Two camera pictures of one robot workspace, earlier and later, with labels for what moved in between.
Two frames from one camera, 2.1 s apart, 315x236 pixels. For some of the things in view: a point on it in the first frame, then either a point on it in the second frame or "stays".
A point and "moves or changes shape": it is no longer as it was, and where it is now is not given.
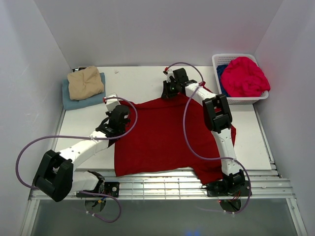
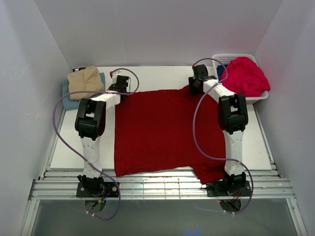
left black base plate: (108, 188) stays
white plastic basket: (218, 59) stays
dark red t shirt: (171, 133) moves or changes shape
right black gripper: (166, 94) -> (192, 90)
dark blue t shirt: (220, 69) stays
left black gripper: (109, 112) -> (112, 86)
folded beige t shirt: (85, 83) stays
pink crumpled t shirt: (241, 77) stays
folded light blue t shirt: (69, 104) stays
